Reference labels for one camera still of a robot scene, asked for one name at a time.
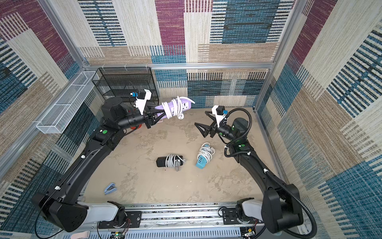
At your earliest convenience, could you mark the white power strip cord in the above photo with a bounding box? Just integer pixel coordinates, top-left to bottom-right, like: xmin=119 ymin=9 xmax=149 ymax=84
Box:
xmin=161 ymin=95 xmax=196 ymax=120

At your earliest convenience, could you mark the purple power strip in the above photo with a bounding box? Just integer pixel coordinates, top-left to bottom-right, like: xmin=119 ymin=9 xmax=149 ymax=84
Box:
xmin=155 ymin=98 xmax=194 ymax=119

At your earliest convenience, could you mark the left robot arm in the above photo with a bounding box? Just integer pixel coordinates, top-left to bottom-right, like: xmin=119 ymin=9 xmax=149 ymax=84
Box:
xmin=32 ymin=97 xmax=165 ymax=232

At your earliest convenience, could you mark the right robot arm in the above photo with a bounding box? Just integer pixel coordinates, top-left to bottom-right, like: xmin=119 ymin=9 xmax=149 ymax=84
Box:
xmin=195 ymin=106 xmax=317 ymax=239

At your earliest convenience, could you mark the teal power strip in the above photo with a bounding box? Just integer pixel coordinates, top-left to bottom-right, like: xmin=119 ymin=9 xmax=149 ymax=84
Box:
xmin=196 ymin=142 xmax=215 ymax=169

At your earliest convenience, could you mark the black power strip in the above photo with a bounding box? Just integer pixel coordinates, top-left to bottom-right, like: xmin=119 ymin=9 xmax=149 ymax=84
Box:
xmin=156 ymin=154 xmax=185 ymax=168

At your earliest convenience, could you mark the red metal pencil cup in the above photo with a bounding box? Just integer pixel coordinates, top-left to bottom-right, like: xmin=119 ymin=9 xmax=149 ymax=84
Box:
xmin=130 ymin=124 xmax=142 ymax=130

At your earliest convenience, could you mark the blue stapler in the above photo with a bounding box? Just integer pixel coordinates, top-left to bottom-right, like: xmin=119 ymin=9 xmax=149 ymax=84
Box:
xmin=104 ymin=183 xmax=117 ymax=195

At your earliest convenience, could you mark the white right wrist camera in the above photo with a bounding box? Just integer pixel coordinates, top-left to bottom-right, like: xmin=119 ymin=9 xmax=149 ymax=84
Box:
xmin=212 ymin=105 xmax=228 ymax=127

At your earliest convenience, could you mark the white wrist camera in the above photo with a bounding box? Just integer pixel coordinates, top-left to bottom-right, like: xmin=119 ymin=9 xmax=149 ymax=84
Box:
xmin=212 ymin=105 xmax=228 ymax=127
xmin=130 ymin=89 xmax=152 ymax=115

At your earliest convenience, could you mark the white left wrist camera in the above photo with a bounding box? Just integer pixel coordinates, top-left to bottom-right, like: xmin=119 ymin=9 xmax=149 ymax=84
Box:
xmin=130 ymin=89 xmax=152 ymax=115

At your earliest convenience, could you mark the black corrugated cable conduit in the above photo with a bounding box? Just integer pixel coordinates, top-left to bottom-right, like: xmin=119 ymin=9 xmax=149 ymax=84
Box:
xmin=222 ymin=107 xmax=317 ymax=239

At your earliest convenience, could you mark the black wire mesh shelf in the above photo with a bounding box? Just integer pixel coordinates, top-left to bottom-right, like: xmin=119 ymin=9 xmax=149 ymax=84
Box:
xmin=92 ymin=67 xmax=159 ymax=104

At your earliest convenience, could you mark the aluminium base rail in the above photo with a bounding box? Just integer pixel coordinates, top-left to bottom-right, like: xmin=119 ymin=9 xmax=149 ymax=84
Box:
xmin=59 ymin=201 xmax=311 ymax=239

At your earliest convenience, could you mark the white wire mesh basket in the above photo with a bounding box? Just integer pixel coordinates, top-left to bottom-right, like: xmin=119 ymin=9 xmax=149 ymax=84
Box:
xmin=36 ymin=71 xmax=96 ymax=134

